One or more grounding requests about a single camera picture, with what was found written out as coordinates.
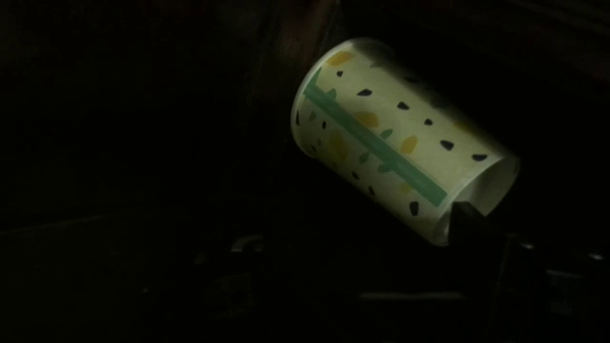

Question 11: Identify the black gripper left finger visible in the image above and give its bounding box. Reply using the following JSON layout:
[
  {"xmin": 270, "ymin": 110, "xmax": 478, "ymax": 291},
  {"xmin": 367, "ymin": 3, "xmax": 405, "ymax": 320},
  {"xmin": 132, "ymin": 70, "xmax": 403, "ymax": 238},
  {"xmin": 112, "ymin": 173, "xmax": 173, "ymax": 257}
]
[{"xmin": 188, "ymin": 232, "xmax": 272, "ymax": 306}]

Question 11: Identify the speckled paper coffee cup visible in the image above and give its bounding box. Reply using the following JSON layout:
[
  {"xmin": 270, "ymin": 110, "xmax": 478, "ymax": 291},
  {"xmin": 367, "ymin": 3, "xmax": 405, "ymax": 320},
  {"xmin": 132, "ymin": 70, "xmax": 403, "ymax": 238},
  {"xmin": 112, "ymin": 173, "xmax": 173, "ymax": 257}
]
[{"xmin": 289, "ymin": 36, "xmax": 521, "ymax": 249}]

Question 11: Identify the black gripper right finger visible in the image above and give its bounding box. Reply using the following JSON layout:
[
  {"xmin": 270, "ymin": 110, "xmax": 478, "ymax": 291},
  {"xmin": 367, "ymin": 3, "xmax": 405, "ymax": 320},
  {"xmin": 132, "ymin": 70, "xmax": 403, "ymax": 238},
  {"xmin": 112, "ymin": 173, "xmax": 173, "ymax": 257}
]
[{"xmin": 443, "ymin": 200, "xmax": 610, "ymax": 320}]

